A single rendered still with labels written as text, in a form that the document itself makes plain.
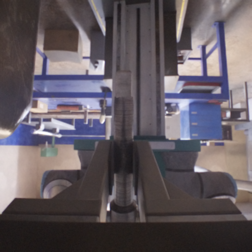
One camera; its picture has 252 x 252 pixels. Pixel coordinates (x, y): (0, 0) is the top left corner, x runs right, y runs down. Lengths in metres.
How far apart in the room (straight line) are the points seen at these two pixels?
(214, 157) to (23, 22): 7.74
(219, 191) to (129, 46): 1.04
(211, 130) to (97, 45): 1.59
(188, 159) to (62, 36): 1.99
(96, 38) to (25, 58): 2.03
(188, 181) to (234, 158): 7.17
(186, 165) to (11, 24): 0.85
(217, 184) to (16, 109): 0.91
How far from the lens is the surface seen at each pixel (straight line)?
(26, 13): 0.38
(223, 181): 1.04
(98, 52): 2.27
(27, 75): 0.35
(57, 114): 3.47
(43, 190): 1.02
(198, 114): 2.16
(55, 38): 2.44
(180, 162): 0.94
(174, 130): 6.93
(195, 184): 0.99
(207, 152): 7.76
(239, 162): 8.23
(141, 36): 1.41
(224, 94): 2.12
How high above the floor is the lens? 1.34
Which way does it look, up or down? 7 degrees down
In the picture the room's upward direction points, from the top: 179 degrees counter-clockwise
